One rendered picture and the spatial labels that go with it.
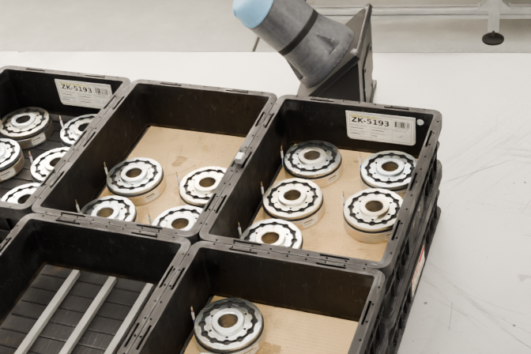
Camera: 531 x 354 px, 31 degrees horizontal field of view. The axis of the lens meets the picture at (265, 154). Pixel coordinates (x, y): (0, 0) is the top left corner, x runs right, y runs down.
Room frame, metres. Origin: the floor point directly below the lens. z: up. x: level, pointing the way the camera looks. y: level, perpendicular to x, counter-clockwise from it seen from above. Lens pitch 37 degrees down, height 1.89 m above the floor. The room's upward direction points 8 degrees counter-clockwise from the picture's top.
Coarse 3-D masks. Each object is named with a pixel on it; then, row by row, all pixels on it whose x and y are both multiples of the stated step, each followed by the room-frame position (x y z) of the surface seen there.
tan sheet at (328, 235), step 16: (352, 160) 1.35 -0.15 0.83; (352, 176) 1.30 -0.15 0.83; (336, 192) 1.27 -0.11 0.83; (352, 192) 1.26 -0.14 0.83; (336, 208) 1.22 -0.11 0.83; (320, 224) 1.19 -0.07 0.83; (336, 224) 1.18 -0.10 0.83; (304, 240) 1.15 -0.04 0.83; (320, 240) 1.15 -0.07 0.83; (336, 240) 1.14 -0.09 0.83; (352, 240) 1.14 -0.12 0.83; (352, 256) 1.10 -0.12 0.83; (368, 256) 1.10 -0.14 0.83
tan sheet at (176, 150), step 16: (160, 128) 1.53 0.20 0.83; (144, 144) 1.49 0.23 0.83; (160, 144) 1.48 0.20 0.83; (176, 144) 1.47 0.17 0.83; (192, 144) 1.47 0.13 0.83; (208, 144) 1.46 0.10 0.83; (224, 144) 1.45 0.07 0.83; (240, 144) 1.45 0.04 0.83; (160, 160) 1.43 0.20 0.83; (176, 160) 1.42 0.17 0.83; (192, 160) 1.41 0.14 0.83; (208, 160) 1.41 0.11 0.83; (224, 160) 1.40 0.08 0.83; (176, 176) 1.37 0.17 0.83; (176, 192) 1.33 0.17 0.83; (144, 208) 1.30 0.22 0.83; (160, 208) 1.29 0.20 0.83
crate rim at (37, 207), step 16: (144, 80) 1.56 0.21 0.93; (128, 96) 1.51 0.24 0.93; (256, 96) 1.45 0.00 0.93; (272, 96) 1.44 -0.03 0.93; (112, 112) 1.46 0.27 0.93; (96, 128) 1.42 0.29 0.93; (256, 128) 1.35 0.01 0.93; (64, 176) 1.29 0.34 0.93; (224, 176) 1.23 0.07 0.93; (48, 192) 1.25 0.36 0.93; (32, 208) 1.21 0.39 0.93; (208, 208) 1.15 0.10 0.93; (112, 224) 1.14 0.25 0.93; (128, 224) 1.14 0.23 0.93; (144, 224) 1.13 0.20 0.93; (192, 240) 1.09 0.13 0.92
